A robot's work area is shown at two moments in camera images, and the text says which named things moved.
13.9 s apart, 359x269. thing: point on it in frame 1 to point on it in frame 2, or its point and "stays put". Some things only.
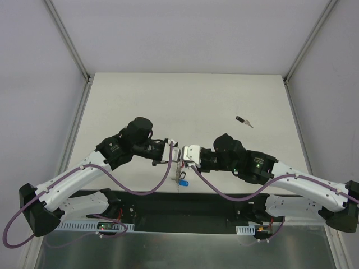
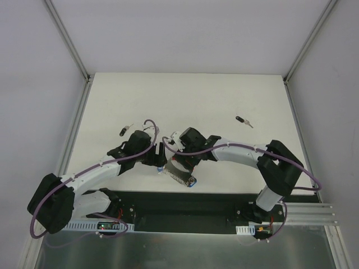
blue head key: (183, 182) to (192, 184)
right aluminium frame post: (309, 39) stays put
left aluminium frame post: (66, 38) stays put
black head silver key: (242, 120) stays put
